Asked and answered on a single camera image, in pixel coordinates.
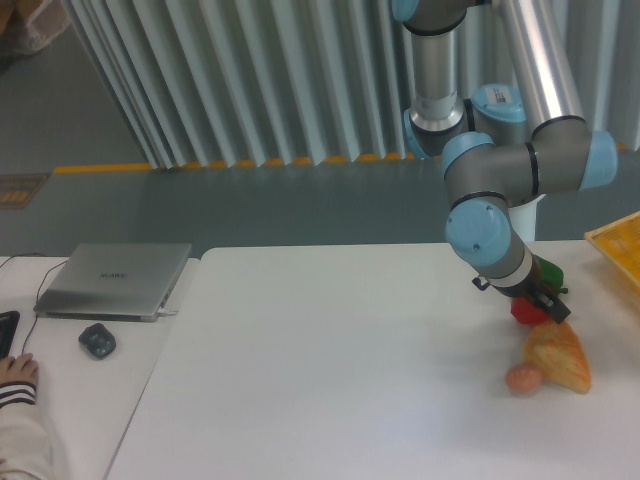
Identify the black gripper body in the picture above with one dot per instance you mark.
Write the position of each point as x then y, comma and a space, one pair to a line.
527, 279

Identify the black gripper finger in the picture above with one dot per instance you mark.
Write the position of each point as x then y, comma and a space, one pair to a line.
550, 304

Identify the red bell pepper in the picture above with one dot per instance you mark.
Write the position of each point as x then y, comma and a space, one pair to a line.
526, 313

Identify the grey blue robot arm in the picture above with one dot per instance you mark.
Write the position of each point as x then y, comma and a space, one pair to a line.
505, 146

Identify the cream striped sleeve forearm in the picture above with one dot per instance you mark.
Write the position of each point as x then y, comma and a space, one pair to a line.
26, 447

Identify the yellow plastic basket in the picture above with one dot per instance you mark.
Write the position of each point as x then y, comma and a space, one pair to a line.
618, 242

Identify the person's hand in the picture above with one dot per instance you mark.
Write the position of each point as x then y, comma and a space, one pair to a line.
23, 369

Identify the green bell pepper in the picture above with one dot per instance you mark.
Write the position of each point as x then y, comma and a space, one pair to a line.
552, 275

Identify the golden pastry bread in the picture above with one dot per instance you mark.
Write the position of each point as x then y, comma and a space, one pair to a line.
555, 349

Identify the brown egg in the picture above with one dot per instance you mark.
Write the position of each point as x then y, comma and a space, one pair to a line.
523, 379

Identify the grey folding partition screen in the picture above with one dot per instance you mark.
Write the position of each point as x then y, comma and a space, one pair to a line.
232, 81

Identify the silver closed laptop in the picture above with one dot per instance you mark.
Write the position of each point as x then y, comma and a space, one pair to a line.
115, 281

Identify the dark grey computer mouse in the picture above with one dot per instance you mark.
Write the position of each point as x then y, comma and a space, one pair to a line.
97, 341

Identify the white side desk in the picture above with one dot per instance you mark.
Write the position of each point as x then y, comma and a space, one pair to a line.
87, 403

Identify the black keyboard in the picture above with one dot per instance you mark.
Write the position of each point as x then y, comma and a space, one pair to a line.
8, 325

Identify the cardboard box with wrap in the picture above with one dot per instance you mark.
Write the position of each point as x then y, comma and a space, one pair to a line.
27, 27

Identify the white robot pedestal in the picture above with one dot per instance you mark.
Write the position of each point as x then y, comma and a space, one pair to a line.
524, 219

